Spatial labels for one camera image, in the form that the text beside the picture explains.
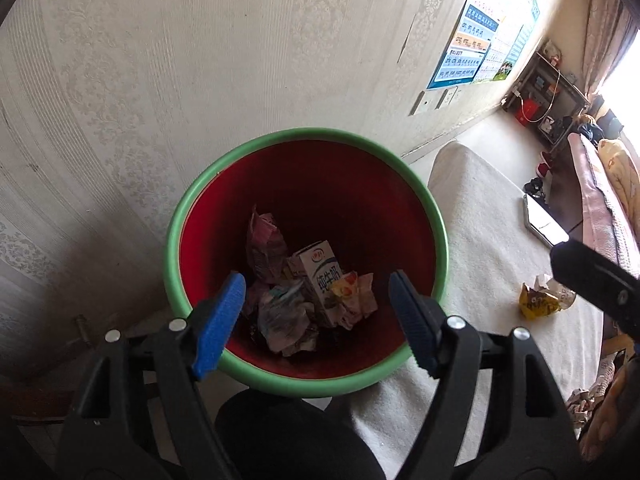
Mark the bed with pink sheet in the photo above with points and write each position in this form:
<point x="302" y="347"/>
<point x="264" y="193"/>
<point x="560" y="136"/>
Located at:
<point x="600" y="210"/>

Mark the red box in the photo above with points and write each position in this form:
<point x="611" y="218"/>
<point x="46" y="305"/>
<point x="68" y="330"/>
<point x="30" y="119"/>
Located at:
<point x="527" y="112"/>

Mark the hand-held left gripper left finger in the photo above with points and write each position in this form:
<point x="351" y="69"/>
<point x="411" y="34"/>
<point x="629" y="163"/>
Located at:
<point x="220" y="330"/>

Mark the pink curtain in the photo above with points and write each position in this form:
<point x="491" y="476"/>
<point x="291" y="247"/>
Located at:
<point x="607" y="35"/>

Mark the yellow snack wrapper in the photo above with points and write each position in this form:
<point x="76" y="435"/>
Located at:
<point x="540" y="305"/>

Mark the black stool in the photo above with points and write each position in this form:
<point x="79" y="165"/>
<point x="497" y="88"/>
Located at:
<point x="290" y="435"/>

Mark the white wall socket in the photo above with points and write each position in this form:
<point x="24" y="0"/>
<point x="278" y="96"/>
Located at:
<point x="452" y="95"/>
<point x="441" y="99"/>

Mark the black shoes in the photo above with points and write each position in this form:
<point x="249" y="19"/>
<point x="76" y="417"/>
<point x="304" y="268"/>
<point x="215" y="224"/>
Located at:
<point x="536" y="189"/>

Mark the white wall plate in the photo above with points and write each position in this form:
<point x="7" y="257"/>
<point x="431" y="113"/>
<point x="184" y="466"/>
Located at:
<point x="421" y="103"/>

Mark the white table cloth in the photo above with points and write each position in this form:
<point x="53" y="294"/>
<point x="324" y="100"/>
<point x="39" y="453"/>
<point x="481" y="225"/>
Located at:
<point x="490" y="270"/>

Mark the yellow blanket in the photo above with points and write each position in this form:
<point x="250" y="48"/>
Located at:
<point x="620" y="165"/>

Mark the smartphone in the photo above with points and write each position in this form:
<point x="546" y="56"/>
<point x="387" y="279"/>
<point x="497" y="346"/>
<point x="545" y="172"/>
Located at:
<point x="542" y="222"/>

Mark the wooden shelf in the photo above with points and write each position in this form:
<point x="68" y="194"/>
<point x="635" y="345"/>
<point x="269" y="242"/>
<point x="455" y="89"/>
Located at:
<point x="545" y="90"/>

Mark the red bin with green rim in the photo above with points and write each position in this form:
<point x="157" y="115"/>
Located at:
<point x="320" y="185"/>

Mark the red shoe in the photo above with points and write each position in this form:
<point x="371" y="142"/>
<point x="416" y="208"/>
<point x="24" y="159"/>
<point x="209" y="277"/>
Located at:
<point x="545" y="164"/>

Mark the pink snack packet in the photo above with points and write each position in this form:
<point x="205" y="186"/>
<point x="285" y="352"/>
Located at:
<point x="265" y="250"/>

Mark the crumpled beige wrapper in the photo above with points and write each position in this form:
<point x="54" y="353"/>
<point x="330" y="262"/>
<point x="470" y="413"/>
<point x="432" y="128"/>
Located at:
<point x="582" y="397"/>

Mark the white printed wrapper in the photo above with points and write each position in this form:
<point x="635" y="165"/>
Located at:
<point x="355" y="300"/>

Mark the white cup wrapper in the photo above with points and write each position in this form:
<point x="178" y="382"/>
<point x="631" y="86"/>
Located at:
<point x="542" y="280"/>

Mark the silver foil wrapper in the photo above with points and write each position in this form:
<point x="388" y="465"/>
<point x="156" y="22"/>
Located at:
<point x="287" y="320"/>

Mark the green white wall poster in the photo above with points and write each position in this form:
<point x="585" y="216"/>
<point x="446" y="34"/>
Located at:
<point x="515" y="30"/>

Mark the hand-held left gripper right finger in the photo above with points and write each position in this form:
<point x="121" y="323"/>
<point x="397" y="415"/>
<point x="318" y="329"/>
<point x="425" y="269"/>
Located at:
<point x="415" y="320"/>

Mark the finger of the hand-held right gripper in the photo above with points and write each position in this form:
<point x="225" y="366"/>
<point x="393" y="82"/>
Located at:
<point x="595" y="280"/>

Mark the white milk carton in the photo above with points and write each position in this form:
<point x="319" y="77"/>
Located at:
<point x="320" y="280"/>

